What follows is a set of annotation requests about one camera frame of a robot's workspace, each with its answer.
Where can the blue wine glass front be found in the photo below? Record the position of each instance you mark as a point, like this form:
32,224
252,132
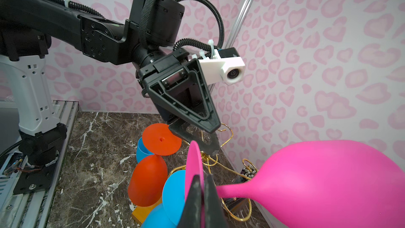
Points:
168,213

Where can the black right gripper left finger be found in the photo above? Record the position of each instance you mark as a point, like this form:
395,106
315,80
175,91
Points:
191,215

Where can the gold wire glass rack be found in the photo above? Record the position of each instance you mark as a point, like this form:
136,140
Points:
240,209

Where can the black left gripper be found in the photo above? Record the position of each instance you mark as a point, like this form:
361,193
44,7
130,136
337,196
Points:
177,89

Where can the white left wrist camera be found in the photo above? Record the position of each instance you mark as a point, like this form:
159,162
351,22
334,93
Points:
225,65

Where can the blue wine glass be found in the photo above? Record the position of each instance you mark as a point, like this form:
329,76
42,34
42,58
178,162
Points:
142,151
168,213

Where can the pink wine glass back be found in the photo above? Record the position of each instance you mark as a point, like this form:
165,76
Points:
320,184

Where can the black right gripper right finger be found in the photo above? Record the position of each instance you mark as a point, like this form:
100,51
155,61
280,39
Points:
214,216

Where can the orange wooden rack base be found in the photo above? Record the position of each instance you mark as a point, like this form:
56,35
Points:
140,214

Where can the aluminium front rail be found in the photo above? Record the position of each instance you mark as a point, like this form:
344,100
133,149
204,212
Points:
27,191

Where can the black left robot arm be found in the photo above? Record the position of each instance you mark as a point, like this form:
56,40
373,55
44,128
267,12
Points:
27,27

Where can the red wine glass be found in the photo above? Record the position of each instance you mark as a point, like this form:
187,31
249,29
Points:
149,176

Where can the clear cup of pencils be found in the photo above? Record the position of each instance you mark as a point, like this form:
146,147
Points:
249,171

